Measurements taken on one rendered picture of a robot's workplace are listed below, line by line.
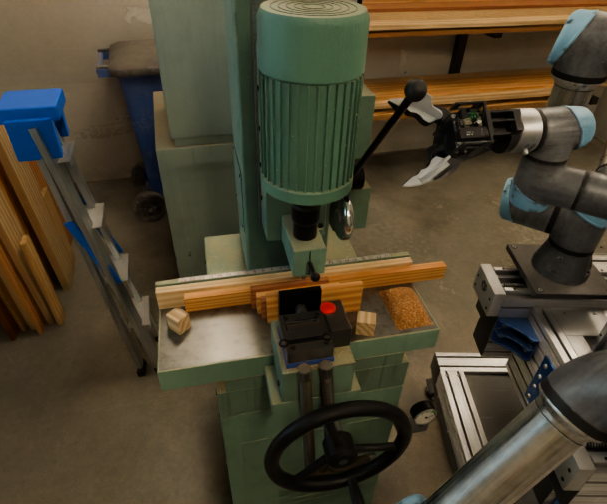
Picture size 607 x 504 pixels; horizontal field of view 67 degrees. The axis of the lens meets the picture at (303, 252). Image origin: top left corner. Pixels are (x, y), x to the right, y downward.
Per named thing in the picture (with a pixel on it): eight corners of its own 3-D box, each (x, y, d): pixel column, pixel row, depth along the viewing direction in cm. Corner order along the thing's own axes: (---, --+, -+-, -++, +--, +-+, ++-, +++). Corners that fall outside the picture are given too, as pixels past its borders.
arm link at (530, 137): (510, 119, 84) (519, 162, 83) (487, 121, 83) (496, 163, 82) (537, 99, 77) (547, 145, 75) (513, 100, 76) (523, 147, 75)
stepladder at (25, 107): (128, 382, 195) (-15, 117, 119) (129, 338, 214) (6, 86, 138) (167, 371, 197) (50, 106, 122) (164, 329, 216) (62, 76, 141)
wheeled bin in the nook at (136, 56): (132, 229, 279) (91, 64, 219) (130, 186, 319) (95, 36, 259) (237, 214, 295) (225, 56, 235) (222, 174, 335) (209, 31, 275)
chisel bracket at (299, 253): (292, 283, 98) (293, 251, 92) (281, 244, 108) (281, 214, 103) (326, 278, 99) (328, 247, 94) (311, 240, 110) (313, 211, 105)
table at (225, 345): (159, 434, 85) (153, 416, 81) (162, 317, 108) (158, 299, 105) (456, 381, 96) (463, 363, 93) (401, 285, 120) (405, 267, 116)
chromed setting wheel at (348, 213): (341, 251, 111) (345, 208, 103) (328, 223, 121) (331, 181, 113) (353, 250, 112) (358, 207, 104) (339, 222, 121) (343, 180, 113)
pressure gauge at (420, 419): (410, 431, 112) (416, 413, 107) (404, 418, 115) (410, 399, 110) (434, 427, 113) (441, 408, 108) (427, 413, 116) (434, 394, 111)
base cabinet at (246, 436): (237, 544, 146) (217, 420, 102) (222, 391, 190) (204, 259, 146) (370, 514, 154) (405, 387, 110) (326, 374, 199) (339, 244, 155)
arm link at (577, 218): (594, 259, 118) (618, 215, 110) (540, 241, 124) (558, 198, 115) (599, 236, 126) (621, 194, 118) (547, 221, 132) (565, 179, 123)
